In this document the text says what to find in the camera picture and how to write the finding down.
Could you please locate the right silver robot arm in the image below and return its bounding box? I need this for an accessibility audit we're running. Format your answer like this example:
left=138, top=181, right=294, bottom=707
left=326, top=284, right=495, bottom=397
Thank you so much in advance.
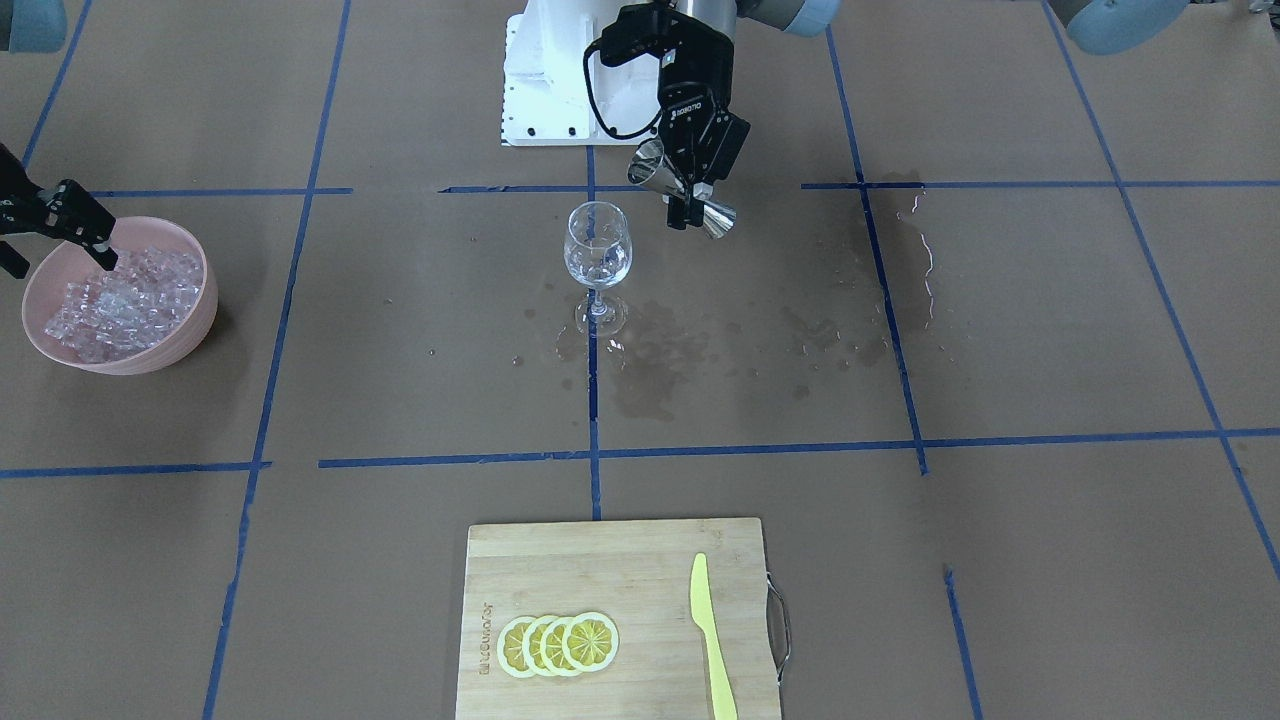
left=1, top=1, right=119, bottom=272

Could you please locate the ice cubes pile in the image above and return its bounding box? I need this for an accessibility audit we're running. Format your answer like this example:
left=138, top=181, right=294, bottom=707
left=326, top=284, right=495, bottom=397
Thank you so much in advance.
left=44, top=246, right=205, bottom=364

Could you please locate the pink bowl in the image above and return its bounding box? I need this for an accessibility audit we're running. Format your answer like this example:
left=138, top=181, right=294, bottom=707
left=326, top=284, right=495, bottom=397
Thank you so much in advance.
left=20, top=217, right=218, bottom=375

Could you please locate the steel jigger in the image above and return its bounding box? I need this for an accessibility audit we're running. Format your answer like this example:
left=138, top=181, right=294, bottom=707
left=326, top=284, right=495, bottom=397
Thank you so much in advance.
left=627, top=137, right=739, bottom=240

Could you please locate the yellow plastic knife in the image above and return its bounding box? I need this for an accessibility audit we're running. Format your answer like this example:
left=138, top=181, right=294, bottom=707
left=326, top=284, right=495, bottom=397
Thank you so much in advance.
left=687, top=552, right=739, bottom=719

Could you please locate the camera cable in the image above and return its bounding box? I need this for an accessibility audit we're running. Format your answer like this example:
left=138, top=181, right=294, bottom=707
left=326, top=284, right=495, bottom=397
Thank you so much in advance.
left=582, top=40, right=663, bottom=140

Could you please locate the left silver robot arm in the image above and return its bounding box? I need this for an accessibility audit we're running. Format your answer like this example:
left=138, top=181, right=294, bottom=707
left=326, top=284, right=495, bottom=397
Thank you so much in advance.
left=657, top=1, right=841, bottom=231

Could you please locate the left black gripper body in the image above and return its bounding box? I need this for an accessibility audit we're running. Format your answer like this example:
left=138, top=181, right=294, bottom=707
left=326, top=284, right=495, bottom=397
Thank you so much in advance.
left=657, top=10, right=750, bottom=183

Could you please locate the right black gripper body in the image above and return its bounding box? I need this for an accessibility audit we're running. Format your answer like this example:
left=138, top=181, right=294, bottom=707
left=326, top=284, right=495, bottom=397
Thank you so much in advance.
left=1, top=143, right=68, bottom=241

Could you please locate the clear wine glass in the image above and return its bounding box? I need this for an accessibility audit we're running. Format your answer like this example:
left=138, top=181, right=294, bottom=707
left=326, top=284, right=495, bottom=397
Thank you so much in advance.
left=563, top=201, right=634, bottom=337

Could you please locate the wooden cutting board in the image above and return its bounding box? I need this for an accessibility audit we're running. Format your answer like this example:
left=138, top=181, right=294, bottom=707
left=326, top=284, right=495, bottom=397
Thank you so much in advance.
left=454, top=518, right=782, bottom=719

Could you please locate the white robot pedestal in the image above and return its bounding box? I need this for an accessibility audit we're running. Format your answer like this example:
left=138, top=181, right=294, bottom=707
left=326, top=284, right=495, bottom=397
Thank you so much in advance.
left=500, top=1, right=659, bottom=147

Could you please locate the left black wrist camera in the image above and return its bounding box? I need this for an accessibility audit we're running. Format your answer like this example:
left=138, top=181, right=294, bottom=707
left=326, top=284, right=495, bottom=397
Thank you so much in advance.
left=596, top=1, right=680, bottom=68

